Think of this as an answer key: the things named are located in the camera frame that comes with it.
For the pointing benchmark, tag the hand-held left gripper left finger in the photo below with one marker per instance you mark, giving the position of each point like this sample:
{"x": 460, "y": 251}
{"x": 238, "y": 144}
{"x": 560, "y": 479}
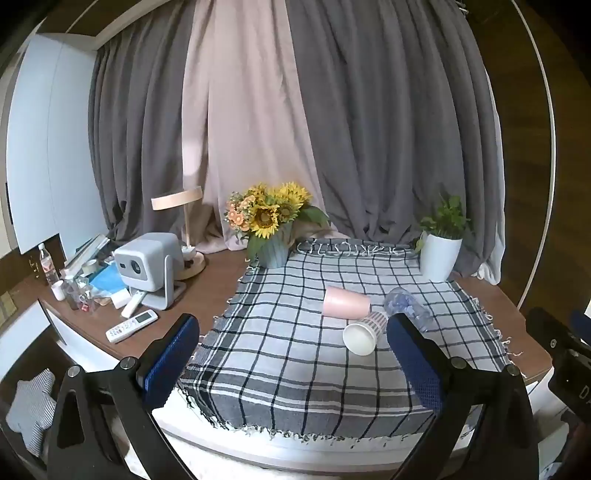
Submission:
{"x": 167, "y": 364}

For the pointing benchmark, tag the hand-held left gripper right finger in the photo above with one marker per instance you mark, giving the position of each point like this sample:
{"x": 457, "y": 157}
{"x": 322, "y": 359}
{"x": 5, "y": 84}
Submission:
{"x": 418, "y": 364}

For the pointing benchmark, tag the white striped paper cup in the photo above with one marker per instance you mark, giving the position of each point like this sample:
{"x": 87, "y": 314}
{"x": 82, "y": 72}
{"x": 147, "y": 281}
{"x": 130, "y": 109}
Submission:
{"x": 365, "y": 333}

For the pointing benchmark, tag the pink cup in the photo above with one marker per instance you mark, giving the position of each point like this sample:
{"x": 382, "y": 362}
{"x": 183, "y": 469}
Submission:
{"x": 345, "y": 302}

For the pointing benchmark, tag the small white cup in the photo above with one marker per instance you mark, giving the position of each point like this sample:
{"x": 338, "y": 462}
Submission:
{"x": 57, "y": 290}

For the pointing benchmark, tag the clear plastic bottle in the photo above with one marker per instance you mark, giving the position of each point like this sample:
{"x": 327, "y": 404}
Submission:
{"x": 409, "y": 308}

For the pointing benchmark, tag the slim white remote control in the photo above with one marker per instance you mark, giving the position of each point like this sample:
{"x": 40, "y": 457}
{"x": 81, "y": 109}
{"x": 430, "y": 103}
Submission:
{"x": 131, "y": 304}

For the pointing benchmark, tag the checkered tablecloth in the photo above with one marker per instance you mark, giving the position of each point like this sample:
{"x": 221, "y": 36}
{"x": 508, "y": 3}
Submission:
{"x": 344, "y": 341}

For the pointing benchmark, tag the grey projector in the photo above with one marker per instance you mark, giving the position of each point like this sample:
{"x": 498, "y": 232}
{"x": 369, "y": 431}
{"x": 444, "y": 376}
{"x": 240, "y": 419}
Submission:
{"x": 147, "y": 267}

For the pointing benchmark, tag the blue cloth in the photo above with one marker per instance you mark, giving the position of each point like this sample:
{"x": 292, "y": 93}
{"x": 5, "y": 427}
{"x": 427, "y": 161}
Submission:
{"x": 107, "y": 279}

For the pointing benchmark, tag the clear glass jar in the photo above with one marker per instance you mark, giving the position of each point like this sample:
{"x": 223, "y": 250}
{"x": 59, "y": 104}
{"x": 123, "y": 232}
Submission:
{"x": 74, "y": 295}

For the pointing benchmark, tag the green plant in white pot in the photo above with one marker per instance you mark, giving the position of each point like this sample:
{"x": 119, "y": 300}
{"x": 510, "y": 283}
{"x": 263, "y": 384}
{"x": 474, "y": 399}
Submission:
{"x": 441, "y": 249}

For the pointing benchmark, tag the striped grey cloth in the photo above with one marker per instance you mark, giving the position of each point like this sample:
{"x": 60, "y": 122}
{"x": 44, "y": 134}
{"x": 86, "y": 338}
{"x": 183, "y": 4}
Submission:
{"x": 32, "y": 410}

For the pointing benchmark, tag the water bottle with red label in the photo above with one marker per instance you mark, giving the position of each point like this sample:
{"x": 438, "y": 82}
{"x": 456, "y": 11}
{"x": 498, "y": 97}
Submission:
{"x": 47, "y": 266}

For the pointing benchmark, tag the sunflower bouquet in grey vase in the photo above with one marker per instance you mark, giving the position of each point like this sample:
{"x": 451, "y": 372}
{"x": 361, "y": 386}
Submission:
{"x": 270, "y": 221}

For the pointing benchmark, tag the grey curtain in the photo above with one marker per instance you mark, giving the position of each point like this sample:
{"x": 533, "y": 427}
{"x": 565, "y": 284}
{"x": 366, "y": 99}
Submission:
{"x": 378, "y": 120}

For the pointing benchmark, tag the pink curtain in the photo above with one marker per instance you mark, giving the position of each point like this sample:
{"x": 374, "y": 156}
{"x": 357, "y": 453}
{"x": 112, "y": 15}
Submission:
{"x": 235, "y": 120}

